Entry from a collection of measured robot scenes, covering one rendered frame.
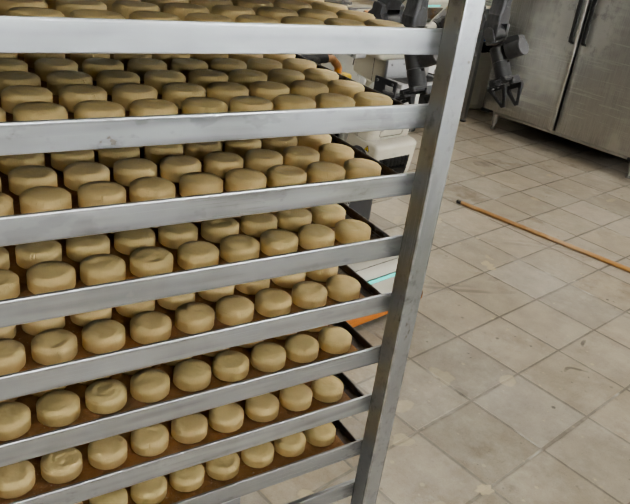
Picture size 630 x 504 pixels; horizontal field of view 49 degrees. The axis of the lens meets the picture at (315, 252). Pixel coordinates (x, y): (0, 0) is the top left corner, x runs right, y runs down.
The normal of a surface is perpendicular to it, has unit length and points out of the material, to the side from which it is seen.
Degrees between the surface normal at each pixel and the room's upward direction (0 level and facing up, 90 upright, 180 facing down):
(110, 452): 0
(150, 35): 90
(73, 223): 90
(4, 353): 0
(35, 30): 90
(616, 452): 0
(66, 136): 90
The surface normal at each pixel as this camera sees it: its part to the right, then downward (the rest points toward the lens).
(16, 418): 0.12, -0.89
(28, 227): 0.51, 0.44
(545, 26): -0.75, 0.22
